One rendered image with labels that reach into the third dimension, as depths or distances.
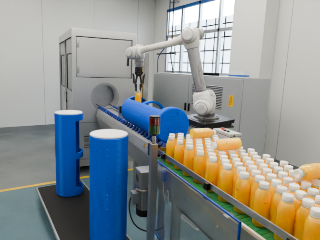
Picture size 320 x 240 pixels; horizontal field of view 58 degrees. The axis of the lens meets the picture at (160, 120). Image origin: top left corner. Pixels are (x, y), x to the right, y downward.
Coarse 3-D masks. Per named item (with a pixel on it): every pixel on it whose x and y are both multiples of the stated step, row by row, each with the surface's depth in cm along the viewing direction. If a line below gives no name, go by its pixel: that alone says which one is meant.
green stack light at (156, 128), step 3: (150, 126) 158; (153, 126) 157; (156, 126) 157; (159, 126) 159; (150, 129) 158; (153, 129) 158; (156, 129) 158; (159, 129) 159; (150, 132) 158; (153, 132) 158; (156, 132) 158; (159, 132) 160
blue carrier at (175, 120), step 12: (132, 96) 290; (132, 108) 262; (144, 108) 242; (156, 108) 226; (168, 108) 215; (132, 120) 262; (144, 120) 233; (168, 120) 215; (180, 120) 220; (168, 132) 217; (180, 132) 222
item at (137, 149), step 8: (96, 112) 400; (112, 112) 376; (104, 120) 358; (112, 120) 330; (104, 128) 373; (112, 128) 323; (120, 128) 300; (136, 136) 259; (128, 144) 281; (136, 144) 254; (144, 144) 240; (128, 152) 295; (136, 152) 262; (144, 152) 236; (136, 160) 276; (144, 160) 247
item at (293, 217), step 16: (192, 160) 168; (208, 160) 153; (240, 160) 155; (208, 176) 147; (224, 176) 135; (288, 176) 132; (240, 192) 125; (256, 192) 116; (272, 192) 118; (288, 192) 115; (256, 208) 116; (272, 208) 113; (288, 208) 103; (304, 208) 101; (256, 224) 117; (288, 224) 104; (304, 224) 96
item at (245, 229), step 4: (244, 224) 118; (244, 228) 116; (248, 228) 116; (240, 232) 117; (244, 232) 115; (248, 232) 113; (252, 232) 113; (256, 232) 113; (240, 236) 117; (244, 236) 115; (248, 236) 113; (252, 236) 111; (256, 236) 111; (260, 236) 110
